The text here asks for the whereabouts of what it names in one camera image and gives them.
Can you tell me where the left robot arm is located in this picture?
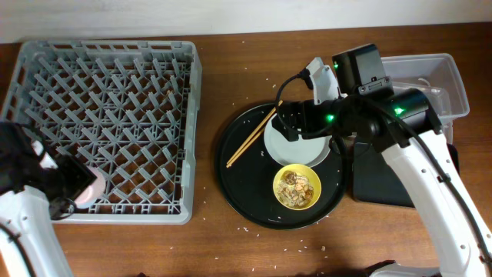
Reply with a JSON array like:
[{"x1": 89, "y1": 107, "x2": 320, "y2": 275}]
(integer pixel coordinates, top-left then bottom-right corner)
[{"x1": 1, "y1": 122, "x2": 105, "y2": 276}]

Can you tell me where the upper wooden chopstick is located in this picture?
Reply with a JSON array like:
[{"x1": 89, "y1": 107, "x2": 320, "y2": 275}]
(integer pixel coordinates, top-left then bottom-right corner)
[{"x1": 226, "y1": 108, "x2": 276, "y2": 164}]

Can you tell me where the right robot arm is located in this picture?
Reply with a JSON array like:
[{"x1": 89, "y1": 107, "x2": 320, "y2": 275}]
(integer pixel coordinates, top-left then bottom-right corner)
[{"x1": 274, "y1": 44, "x2": 491, "y2": 276}]

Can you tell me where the round black tray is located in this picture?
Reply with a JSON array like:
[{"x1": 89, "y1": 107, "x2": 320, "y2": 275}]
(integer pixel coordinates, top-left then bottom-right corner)
[{"x1": 214, "y1": 102, "x2": 351, "y2": 229}]

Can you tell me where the black rectangular tray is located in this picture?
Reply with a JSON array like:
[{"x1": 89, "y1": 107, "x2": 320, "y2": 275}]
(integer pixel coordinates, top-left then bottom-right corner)
[{"x1": 351, "y1": 133, "x2": 460, "y2": 209}]

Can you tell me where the pink cup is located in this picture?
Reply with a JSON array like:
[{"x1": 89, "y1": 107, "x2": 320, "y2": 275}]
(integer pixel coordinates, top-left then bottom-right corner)
[{"x1": 75, "y1": 167, "x2": 106, "y2": 209}]

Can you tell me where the clear plastic bin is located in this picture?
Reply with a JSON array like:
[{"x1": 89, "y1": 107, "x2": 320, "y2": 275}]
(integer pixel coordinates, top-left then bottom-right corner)
[{"x1": 381, "y1": 53, "x2": 470, "y2": 143}]

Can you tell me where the yellow bowl with shells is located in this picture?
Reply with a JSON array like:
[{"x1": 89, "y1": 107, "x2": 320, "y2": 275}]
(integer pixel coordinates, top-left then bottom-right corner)
[{"x1": 272, "y1": 164, "x2": 322, "y2": 211}]

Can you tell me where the grey dishwasher rack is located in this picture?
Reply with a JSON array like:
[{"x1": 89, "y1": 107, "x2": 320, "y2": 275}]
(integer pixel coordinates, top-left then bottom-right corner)
[{"x1": 1, "y1": 41, "x2": 202, "y2": 225}]

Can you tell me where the grey round plate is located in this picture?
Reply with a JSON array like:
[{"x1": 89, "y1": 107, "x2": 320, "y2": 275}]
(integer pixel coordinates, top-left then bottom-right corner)
[{"x1": 264, "y1": 115, "x2": 331, "y2": 167}]

